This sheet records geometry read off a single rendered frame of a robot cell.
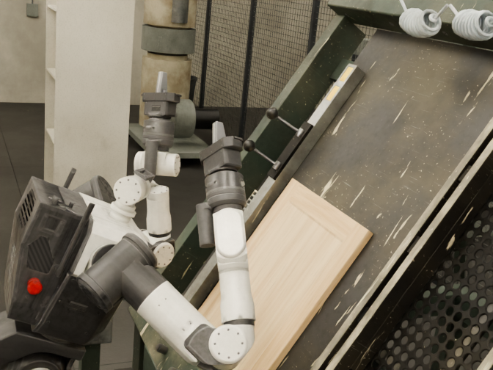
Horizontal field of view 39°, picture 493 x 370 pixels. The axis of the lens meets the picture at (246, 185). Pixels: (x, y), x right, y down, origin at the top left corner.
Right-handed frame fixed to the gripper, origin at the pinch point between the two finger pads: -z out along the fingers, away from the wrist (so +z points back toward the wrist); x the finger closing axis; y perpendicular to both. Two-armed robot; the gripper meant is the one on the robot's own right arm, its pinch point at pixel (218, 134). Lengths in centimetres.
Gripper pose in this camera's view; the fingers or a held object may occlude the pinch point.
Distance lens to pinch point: 162.5
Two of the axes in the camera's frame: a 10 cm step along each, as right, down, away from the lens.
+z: 1.2, 9.3, -3.6
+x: -6.3, 3.5, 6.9
